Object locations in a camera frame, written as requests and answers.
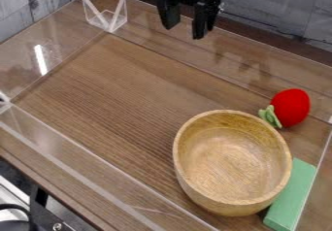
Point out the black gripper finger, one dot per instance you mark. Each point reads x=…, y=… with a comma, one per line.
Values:
x=204, y=14
x=168, y=10

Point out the red felt fruit green leaf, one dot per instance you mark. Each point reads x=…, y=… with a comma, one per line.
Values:
x=287, y=108

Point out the wooden bowl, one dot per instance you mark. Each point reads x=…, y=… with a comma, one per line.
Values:
x=231, y=162

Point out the green rectangular block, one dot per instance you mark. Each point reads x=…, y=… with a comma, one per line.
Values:
x=286, y=207

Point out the black metal table leg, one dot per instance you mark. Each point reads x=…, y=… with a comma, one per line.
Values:
x=50, y=215

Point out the clear acrylic corner bracket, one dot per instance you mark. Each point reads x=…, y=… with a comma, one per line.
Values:
x=105, y=20

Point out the clear acrylic front wall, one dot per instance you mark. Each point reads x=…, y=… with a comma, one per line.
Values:
x=113, y=201

